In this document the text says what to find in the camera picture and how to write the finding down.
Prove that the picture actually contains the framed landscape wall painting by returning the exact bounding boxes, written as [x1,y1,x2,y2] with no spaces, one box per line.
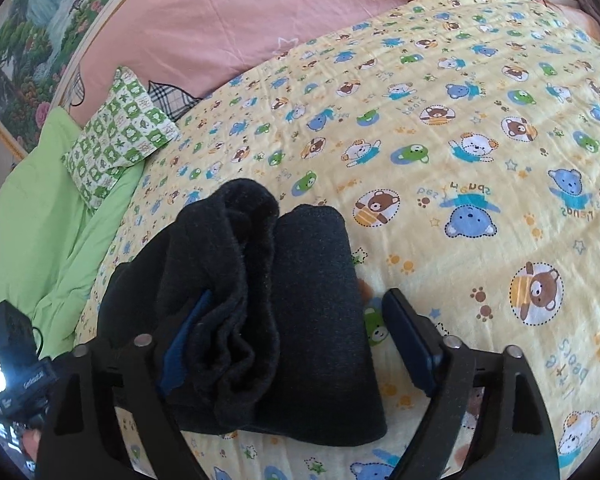
[0,0,131,156]

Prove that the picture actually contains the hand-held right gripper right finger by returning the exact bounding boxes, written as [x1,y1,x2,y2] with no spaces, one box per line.
[381,287,563,480]

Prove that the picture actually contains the pink quilt with plaid hearts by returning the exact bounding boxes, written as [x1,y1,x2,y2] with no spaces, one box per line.
[60,0,521,126]

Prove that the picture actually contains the yellow bear-print bed sheet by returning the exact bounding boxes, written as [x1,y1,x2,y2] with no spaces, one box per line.
[75,0,600,480]

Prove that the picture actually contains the black pants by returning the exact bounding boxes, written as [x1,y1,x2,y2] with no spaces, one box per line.
[97,177,388,446]

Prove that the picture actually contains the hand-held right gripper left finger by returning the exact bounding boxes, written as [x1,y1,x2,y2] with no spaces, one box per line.
[34,287,213,480]

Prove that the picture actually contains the green checkered pillow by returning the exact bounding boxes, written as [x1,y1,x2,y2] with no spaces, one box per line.
[61,66,181,211]

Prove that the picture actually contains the light green blanket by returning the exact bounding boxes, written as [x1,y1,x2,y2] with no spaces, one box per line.
[0,107,146,346]

